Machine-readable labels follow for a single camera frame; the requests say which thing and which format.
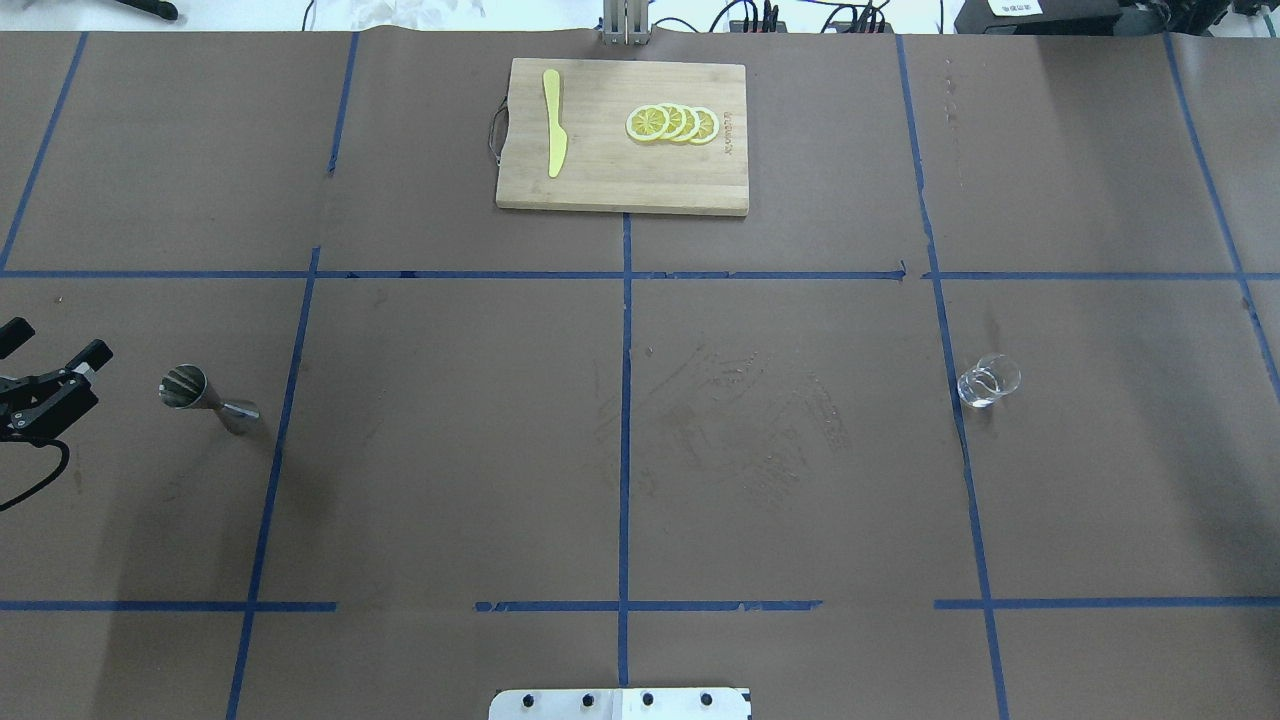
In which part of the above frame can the clear glass cup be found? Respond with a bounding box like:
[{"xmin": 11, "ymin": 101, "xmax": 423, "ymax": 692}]
[{"xmin": 956, "ymin": 354, "xmax": 1021, "ymax": 409}]

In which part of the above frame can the back lemon slice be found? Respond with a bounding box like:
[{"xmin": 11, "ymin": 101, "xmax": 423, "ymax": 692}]
[{"xmin": 687, "ymin": 106, "xmax": 721, "ymax": 146}]

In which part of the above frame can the front lemon slice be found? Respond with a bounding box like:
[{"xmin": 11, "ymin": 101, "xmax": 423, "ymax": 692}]
[{"xmin": 625, "ymin": 105, "xmax": 671, "ymax": 143}]

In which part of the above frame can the bamboo cutting board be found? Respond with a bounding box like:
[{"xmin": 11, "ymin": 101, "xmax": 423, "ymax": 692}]
[{"xmin": 495, "ymin": 58, "xmax": 750, "ymax": 217}]

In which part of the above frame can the lemon slice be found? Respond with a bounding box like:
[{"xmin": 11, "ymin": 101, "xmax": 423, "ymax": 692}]
[
  {"xmin": 671, "ymin": 106, "xmax": 701, "ymax": 143},
  {"xmin": 625, "ymin": 105, "xmax": 671, "ymax": 143},
  {"xmin": 687, "ymin": 106, "xmax": 721, "ymax": 146},
  {"xmin": 659, "ymin": 102, "xmax": 696, "ymax": 142}
]

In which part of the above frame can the aluminium frame post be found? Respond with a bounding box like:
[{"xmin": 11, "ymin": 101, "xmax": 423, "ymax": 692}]
[{"xmin": 600, "ymin": 0, "xmax": 652, "ymax": 46}]

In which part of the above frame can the black tripod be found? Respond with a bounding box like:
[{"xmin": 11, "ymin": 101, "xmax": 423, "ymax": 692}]
[{"xmin": 116, "ymin": 0, "xmax": 180, "ymax": 22}]

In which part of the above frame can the steel jigger measuring cup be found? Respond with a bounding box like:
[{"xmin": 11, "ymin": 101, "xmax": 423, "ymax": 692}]
[{"xmin": 157, "ymin": 364, "xmax": 261, "ymax": 436}]

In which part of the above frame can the black power strip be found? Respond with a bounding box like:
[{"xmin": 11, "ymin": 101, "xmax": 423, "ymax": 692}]
[{"xmin": 716, "ymin": 13, "xmax": 895, "ymax": 35}]

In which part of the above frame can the black huawei monitor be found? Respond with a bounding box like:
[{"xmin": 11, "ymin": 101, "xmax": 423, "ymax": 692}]
[{"xmin": 954, "ymin": 1, "xmax": 1132, "ymax": 36}]

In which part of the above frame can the yellow plastic knife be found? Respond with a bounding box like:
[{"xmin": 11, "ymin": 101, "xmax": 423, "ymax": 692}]
[{"xmin": 541, "ymin": 68, "xmax": 570, "ymax": 179}]

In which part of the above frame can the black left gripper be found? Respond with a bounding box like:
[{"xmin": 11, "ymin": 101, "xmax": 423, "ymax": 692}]
[{"xmin": 0, "ymin": 318, "xmax": 114, "ymax": 441}]

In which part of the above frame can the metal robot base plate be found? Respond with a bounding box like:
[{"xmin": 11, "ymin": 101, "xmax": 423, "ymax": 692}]
[{"xmin": 488, "ymin": 687, "xmax": 753, "ymax": 719}]

